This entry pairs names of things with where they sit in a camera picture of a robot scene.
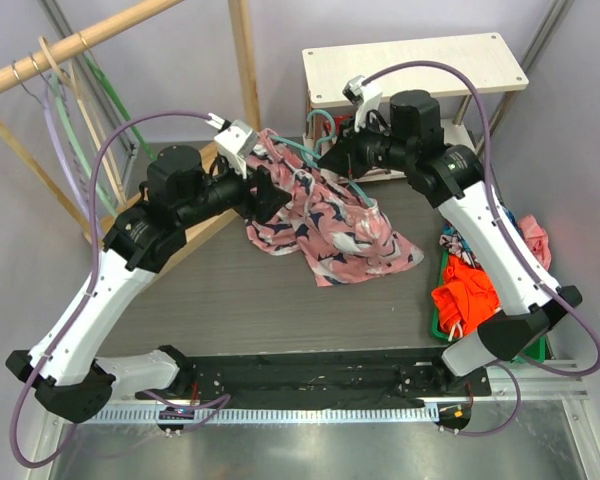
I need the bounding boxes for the mint green hanger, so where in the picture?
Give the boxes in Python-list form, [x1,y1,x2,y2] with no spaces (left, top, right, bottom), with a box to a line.
[42,71,121,215]

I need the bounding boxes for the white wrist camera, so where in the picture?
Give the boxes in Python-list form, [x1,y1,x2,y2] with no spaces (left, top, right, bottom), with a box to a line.
[342,75,383,132]
[214,120,259,179]

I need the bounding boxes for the blue white cup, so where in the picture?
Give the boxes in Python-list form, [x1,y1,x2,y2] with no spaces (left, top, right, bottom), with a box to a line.
[441,119,457,141]

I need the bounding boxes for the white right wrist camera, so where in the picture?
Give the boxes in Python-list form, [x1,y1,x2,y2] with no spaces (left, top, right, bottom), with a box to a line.
[342,75,383,132]

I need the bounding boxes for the green plastic tray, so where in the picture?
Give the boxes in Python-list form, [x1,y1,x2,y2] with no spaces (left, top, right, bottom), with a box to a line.
[428,247,549,365]

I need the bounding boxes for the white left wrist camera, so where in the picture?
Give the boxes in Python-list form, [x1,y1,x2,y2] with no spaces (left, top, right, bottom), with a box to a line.
[214,120,259,179]

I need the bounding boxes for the blue patterned garment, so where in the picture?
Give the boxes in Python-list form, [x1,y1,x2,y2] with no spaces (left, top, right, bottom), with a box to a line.
[438,209,525,271]

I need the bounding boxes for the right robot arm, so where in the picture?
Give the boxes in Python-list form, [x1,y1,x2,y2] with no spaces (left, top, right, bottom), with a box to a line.
[319,87,582,395]

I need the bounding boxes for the lilac hanger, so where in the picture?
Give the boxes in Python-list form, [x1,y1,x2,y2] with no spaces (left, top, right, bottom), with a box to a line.
[11,61,89,219]

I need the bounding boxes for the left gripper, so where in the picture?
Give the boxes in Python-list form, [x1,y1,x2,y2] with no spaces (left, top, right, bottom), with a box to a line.
[176,153,292,229]

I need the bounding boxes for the teal hanger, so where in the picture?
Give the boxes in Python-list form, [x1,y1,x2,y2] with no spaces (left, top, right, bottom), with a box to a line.
[267,108,376,207]

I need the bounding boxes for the wooden clothes rack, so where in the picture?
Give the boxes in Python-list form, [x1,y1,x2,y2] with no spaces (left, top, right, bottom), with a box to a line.
[0,0,264,281]

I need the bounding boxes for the pink patterned shorts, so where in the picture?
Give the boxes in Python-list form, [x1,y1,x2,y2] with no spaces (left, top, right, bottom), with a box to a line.
[245,129,424,287]

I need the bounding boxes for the wooden hanger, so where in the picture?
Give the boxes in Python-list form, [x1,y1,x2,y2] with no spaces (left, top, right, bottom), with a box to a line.
[38,36,127,205]

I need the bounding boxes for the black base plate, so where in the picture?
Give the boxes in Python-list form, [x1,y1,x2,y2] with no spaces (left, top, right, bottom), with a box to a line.
[157,347,492,410]

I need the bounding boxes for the white slotted cable duct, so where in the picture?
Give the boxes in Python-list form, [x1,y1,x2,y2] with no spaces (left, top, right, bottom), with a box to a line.
[85,402,439,426]

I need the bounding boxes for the white two-tier shelf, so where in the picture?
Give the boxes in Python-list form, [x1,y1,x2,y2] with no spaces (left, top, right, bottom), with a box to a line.
[302,32,529,150]

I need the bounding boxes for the orange garment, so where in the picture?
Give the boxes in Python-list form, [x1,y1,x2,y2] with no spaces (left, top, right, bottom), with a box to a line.
[431,257,501,341]

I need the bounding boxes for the dark green hanger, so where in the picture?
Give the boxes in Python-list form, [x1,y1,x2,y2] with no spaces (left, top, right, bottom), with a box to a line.
[78,34,154,159]

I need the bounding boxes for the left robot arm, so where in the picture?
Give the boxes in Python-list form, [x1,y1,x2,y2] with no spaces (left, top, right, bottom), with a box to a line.
[6,145,291,424]

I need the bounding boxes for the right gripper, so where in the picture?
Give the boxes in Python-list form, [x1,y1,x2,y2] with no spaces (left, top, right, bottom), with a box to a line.
[319,112,413,181]

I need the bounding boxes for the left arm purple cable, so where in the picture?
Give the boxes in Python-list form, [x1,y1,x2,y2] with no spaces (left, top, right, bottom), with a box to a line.
[12,110,234,470]

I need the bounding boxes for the pink garment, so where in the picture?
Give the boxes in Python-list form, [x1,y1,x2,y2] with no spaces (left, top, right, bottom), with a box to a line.
[517,215,552,270]

